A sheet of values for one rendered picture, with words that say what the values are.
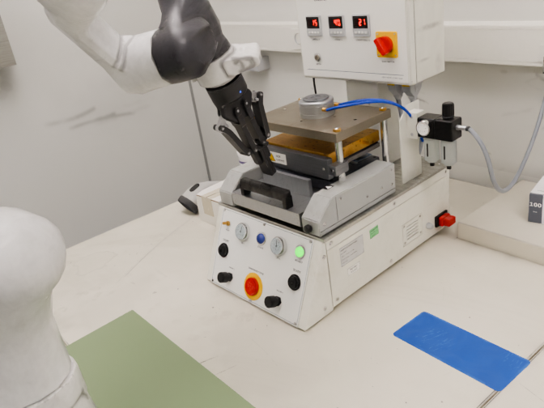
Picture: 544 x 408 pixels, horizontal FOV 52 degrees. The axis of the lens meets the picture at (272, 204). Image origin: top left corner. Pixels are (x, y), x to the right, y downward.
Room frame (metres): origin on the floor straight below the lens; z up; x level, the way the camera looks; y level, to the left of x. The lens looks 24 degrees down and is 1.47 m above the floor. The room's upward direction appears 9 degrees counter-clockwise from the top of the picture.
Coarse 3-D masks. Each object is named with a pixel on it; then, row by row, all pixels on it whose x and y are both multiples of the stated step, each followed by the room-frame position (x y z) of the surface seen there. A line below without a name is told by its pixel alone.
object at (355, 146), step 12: (360, 132) 1.21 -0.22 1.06; (372, 132) 1.20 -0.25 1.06; (276, 144) 1.23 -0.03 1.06; (288, 144) 1.21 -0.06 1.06; (300, 144) 1.19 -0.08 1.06; (312, 144) 1.18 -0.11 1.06; (324, 144) 1.17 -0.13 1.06; (348, 144) 1.14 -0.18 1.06; (360, 144) 1.17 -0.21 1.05; (372, 144) 1.20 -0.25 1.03; (348, 156) 1.14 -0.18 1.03
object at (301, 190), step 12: (264, 180) 1.21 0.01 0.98; (276, 180) 1.18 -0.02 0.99; (288, 180) 1.15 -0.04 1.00; (300, 180) 1.11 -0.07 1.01; (240, 192) 1.19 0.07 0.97; (252, 192) 1.18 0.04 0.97; (300, 192) 1.12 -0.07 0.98; (312, 192) 1.10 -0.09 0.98; (240, 204) 1.18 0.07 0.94; (252, 204) 1.14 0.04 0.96; (264, 204) 1.11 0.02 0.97; (276, 204) 1.09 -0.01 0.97; (300, 204) 1.07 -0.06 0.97; (276, 216) 1.08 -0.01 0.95; (288, 216) 1.05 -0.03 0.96; (300, 216) 1.03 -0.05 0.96
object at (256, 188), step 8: (240, 184) 1.17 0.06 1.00; (248, 184) 1.14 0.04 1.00; (256, 184) 1.13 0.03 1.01; (264, 184) 1.12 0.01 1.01; (248, 192) 1.17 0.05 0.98; (256, 192) 1.13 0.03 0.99; (264, 192) 1.10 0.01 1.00; (272, 192) 1.08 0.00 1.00; (280, 192) 1.06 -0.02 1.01; (288, 192) 1.06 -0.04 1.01; (280, 200) 1.07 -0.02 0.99; (288, 200) 1.06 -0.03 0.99; (288, 208) 1.06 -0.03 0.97
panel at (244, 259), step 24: (240, 216) 1.17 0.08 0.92; (240, 240) 1.15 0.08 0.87; (264, 240) 1.09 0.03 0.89; (288, 240) 1.04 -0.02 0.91; (312, 240) 0.99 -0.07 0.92; (216, 264) 1.18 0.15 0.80; (240, 264) 1.12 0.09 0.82; (264, 264) 1.07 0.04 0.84; (288, 264) 1.02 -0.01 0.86; (240, 288) 1.10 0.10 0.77; (264, 288) 1.04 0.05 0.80; (288, 288) 1.00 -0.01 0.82; (288, 312) 0.97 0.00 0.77
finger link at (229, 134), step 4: (220, 128) 1.05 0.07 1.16; (224, 128) 1.06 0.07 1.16; (228, 128) 1.06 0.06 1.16; (224, 132) 1.06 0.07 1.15; (228, 132) 1.06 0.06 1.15; (232, 132) 1.07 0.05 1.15; (224, 136) 1.08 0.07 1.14; (228, 136) 1.07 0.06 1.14; (232, 136) 1.07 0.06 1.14; (236, 136) 1.07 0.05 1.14; (228, 140) 1.08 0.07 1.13; (232, 140) 1.07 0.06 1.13; (236, 140) 1.07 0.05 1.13; (240, 140) 1.08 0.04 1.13; (232, 144) 1.09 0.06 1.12; (236, 144) 1.07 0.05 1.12; (240, 144) 1.08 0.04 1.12; (236, 148) 1.09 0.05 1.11; (240, 148) 1.08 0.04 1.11; (244, 148) 1.08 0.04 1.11; (248, 148) 1.09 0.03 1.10; (240, 152) 1.10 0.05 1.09; (244, 152) 1.08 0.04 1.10; (248, 152) 1.09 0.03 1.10
